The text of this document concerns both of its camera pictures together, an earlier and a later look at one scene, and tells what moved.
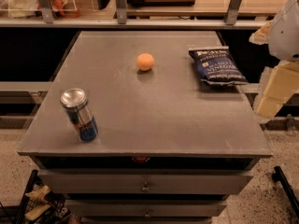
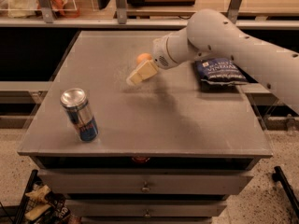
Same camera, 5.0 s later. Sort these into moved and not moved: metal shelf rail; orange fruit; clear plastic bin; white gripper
Moved: white gripper
Not moved: clear plastic bin; metal shelf rail; orange fruit
